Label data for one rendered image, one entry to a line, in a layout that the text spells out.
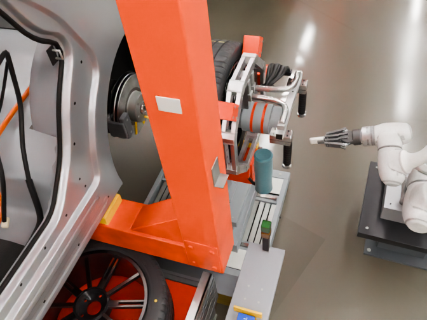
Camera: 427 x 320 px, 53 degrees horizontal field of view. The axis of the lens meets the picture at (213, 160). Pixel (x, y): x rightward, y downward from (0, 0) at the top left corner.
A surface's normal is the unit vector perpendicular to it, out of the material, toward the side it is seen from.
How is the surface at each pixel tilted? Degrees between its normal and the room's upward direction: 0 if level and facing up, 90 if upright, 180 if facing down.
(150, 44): 90
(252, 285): 0
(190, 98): 90
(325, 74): 0
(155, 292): 0
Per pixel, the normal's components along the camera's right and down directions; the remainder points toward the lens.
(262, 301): -0.09, -0.66
